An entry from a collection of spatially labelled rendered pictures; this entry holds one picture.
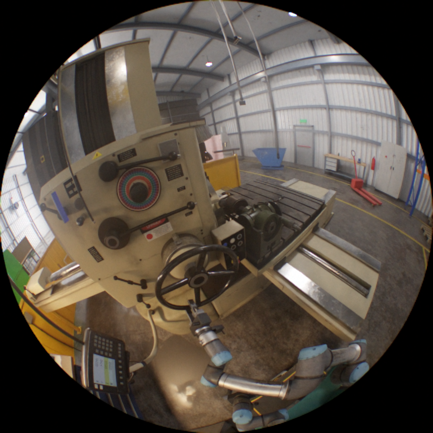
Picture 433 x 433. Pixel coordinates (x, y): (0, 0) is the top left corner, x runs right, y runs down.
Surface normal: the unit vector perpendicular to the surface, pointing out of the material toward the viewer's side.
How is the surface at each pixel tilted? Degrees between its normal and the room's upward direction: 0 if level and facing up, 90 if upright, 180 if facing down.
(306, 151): 90
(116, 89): 90
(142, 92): 90
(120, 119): 90
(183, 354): 0
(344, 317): 0
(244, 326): 0
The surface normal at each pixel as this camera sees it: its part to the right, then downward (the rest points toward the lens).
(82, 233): 0.51, 0.38
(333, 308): -0.18, -0.83
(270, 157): -0.50, 0.54
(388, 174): -0.84, 0.40
